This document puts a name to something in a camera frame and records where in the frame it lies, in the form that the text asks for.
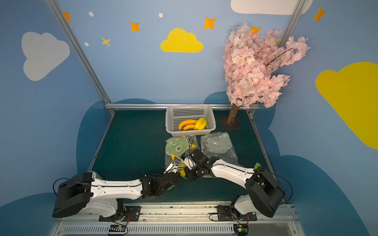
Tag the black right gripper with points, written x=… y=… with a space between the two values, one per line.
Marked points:
x=194 y=169

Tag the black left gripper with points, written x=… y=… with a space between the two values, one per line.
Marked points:
x=173 y=174

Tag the yellow banana bunch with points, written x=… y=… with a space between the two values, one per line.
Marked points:
x=188 y=152
x=201 y=124

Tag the clear zip-top bag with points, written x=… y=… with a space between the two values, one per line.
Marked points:
x=219 y=145

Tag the green printed zip-top bag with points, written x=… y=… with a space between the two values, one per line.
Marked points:
x=177 y=145

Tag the orange banana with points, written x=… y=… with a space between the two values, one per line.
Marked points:
x=186 y=122
x=189 y=127

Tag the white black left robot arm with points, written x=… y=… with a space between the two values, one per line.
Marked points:
x=86 y=193

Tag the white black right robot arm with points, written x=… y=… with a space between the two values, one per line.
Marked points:
x=264 y=192

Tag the left circuit board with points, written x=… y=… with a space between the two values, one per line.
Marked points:
x=116 y=230

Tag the circuit board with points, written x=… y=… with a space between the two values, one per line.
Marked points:
x=240 y=230
x=116 y=230

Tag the white perforated plastic basket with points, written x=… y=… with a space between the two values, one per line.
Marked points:
x=175 y=115

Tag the right circuit board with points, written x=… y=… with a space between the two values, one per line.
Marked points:
x=240 y=230

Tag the artificial pink blossom tree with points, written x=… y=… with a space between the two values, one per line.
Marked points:
x=250 y=60

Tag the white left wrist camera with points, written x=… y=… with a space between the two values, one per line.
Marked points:
x=173 y=166

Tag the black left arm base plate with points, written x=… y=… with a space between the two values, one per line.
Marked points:
x=124 y=214

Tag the aluminium front rail bed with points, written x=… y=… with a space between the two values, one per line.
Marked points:
x=183 y=219

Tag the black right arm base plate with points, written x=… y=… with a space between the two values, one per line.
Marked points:
x=228 y=213

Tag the dark square tree base plate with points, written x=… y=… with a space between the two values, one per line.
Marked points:
x=234 y=125

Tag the aluminium right frame rail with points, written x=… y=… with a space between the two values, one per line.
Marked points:
x=261 y=120

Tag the aluminium frame rail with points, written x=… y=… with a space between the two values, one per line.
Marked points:
x=133 y=106
x=261 y=120

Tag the aluminium back frame rail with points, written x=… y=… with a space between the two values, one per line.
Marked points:
x=133 y=106

